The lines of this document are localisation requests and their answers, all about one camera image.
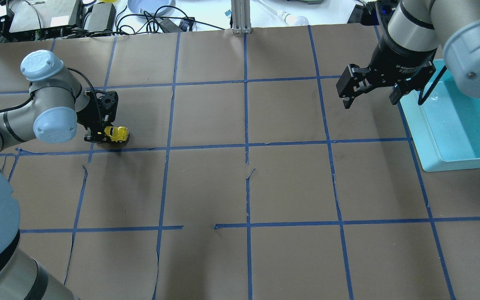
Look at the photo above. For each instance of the black power adapter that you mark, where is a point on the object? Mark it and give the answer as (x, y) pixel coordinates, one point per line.
(101, 17)

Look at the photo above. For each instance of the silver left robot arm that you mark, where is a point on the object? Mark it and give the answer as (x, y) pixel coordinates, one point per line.
(56, 105)

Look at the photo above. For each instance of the aluminium frame post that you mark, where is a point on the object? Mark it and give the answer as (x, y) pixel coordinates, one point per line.
(241, 17)

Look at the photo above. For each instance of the light blue plate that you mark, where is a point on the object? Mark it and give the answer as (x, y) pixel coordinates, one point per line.
(138, 7)

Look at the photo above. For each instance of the black computer box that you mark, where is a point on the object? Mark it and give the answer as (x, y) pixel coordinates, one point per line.
(46, 16)

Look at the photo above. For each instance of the light blue plastic bin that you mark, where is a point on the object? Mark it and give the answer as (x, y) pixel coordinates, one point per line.
(445, 128)

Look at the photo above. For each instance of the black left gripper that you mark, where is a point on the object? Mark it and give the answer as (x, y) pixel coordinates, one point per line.
(93, 136)

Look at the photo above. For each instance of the brown paper table cover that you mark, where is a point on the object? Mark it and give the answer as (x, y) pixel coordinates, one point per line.
(244, 177)

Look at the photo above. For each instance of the yellow beetle toy car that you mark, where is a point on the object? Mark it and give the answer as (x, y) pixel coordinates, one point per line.
(115, 135)

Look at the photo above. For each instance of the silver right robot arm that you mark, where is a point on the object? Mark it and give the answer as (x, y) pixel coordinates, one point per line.
(421, 40)

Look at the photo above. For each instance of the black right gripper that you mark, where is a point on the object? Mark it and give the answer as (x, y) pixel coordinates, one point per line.
(399, 60)

